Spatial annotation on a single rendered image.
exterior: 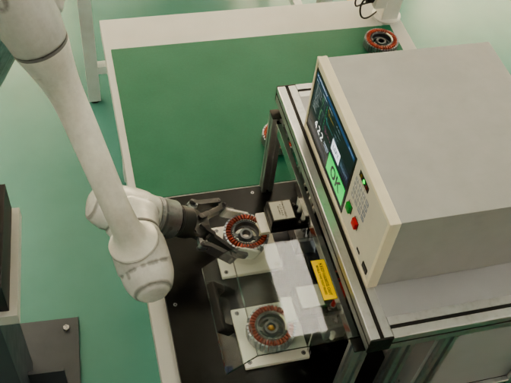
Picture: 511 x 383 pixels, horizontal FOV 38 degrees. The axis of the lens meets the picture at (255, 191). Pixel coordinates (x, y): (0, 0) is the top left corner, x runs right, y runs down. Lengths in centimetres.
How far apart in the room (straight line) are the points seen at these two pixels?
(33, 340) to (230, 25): 123
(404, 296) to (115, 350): 136
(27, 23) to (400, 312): 83
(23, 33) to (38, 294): 159
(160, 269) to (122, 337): 116
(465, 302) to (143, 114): 113
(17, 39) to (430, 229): 77
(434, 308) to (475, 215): 21
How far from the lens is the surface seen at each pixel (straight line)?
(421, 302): 146
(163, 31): 248
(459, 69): 161
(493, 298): 151
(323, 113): 155
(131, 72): 233
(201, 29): 249
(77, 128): 140
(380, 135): 142
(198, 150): 210
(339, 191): 151
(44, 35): 128
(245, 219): 183
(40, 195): 299
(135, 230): 145
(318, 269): 151
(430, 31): 392
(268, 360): 171
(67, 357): 259
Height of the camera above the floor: 231
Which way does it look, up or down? 51 degrees down
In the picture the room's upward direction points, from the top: 8 degrees clockwise
